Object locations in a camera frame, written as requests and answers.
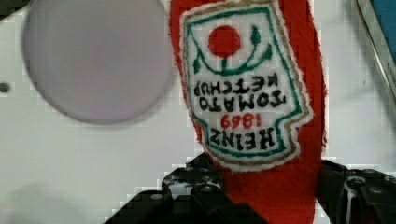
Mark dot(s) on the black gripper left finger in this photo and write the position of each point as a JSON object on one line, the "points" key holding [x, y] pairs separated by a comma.
{"points": [[193, 194]]}

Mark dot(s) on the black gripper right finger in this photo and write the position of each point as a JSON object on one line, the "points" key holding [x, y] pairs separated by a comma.
{"points": [[356, 196]]}

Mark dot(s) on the red plush ketchup bottle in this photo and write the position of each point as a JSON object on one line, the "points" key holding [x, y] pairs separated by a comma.
{"points": [[253, 83]]}

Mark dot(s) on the grey round plate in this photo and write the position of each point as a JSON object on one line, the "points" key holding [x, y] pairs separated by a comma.
{"points": [[98, 61]]}

